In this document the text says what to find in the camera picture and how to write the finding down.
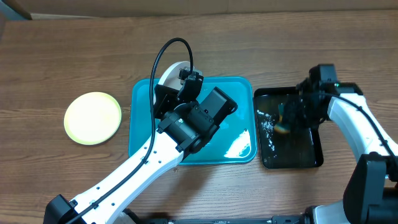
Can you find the teal plastic tray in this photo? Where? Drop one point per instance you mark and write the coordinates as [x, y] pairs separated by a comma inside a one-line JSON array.
[[235, 141]]

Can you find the yellow plate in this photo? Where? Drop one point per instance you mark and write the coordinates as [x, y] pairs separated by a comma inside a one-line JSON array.
[[92, 118]]

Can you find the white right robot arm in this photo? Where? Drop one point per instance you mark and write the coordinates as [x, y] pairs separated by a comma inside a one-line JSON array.
[[366, 199]]

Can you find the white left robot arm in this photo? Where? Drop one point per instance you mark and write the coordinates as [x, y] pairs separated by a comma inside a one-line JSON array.
[[104, 202]]

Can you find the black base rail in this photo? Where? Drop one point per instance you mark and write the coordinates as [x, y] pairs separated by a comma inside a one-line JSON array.
[[161, 218]]

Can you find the green yellow sponge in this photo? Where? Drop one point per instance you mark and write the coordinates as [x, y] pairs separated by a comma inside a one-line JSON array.
[[281, 127]]

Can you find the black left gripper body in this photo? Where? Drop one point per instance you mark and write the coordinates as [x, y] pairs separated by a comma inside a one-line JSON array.
[[168, 105]]

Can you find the white plate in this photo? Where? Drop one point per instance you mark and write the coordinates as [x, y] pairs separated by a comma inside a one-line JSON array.
[[169, 84]]

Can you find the black plastic tray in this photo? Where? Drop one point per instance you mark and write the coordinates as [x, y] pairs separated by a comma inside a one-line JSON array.
[[283, 151]]

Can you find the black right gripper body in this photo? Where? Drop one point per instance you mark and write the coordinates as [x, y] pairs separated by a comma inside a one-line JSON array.
[[303, 116]]

